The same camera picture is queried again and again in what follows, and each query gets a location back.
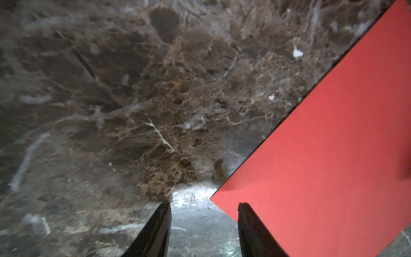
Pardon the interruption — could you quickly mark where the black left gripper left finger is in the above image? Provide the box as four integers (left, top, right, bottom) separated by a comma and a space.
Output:
122, 202, 172, 257

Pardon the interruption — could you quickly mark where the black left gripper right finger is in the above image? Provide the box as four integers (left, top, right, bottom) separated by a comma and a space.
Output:
238, 203, 287, 257

